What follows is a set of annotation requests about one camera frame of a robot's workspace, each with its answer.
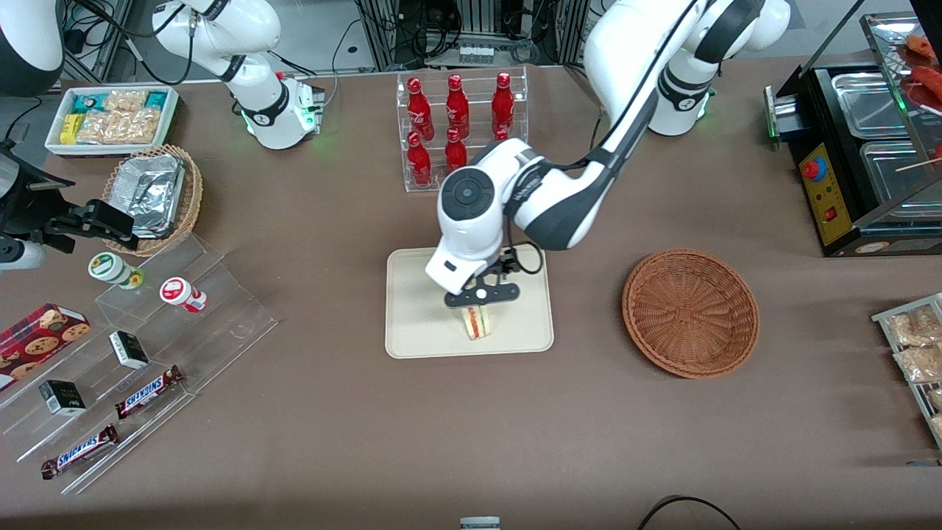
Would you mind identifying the red sausage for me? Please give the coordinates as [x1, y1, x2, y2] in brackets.
[902, 65, 942, 108]
[904, 33, 942, 61]

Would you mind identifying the small black box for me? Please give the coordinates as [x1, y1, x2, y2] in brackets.
[109, 331, 151, 370]
[39, 380, 88, 417]

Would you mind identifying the aluminium frame post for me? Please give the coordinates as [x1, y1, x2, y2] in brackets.
[355, 0, 402, 72]
[548, 0, 589, 66]
[65, 0, 133, 83]

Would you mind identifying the Snickers chocolate bar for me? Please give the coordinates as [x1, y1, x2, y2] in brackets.
[115, 366, 185, 420]
[40, 424, 120, 481]

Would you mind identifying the clear acrylic stepped display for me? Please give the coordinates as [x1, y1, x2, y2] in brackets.
[0, 234, 279, 495]

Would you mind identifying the clear acrylic bottle rack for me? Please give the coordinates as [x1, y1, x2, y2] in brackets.
[396, 65, 529, 194]

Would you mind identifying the large teal snack packet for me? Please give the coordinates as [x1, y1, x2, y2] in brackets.
[71, 90, 111, 116]

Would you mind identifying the grey box with green light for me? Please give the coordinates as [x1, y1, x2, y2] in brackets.
[764, 85, 803, 142]

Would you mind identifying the black table cable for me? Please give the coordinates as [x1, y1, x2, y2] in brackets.
[637, 496, 744, 530]

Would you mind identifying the red cap yogurt bottle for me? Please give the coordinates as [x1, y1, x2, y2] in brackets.
[160, 277, 208, 314]

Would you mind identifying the large brown wicker basket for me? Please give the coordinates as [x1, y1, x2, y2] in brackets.
[622, 249, 760, 380]

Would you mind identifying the large cracker bag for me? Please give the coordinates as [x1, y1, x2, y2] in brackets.
[76, 109, 163, 146]

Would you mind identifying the green cap yogurt bottle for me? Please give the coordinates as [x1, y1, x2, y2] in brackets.
[88, 252, 145, 291]

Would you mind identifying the black hot food warmer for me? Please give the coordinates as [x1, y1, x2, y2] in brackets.
[780, 11, 942, 258]

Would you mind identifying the small cracker bag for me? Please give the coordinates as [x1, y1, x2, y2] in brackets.
[103, 90, 149, 113]

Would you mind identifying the red cookie box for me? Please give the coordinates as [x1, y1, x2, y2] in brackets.
[0, 303, 92, 392]

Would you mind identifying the triangular sandwich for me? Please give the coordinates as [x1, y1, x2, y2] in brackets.
[459, 303, 493, 342]

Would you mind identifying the stainless steel pan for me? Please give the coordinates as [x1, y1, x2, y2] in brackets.
[832, 71, 916, 139]
[860, 140, 942, 205]

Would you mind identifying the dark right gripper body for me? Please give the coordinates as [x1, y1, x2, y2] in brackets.
[0, 146, 76, 236]

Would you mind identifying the small tan wicker basket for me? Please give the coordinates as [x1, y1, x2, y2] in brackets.
[102, 144, 204, 257]

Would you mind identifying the white snack tray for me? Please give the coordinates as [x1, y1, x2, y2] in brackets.
[44, 85, 180, 158]

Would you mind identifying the cream plastic tray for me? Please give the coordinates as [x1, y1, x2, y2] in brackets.
[385, 242, 555, 360]

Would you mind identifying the aluminium foil container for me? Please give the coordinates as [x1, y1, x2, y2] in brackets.
[110, 155, 186, 230]

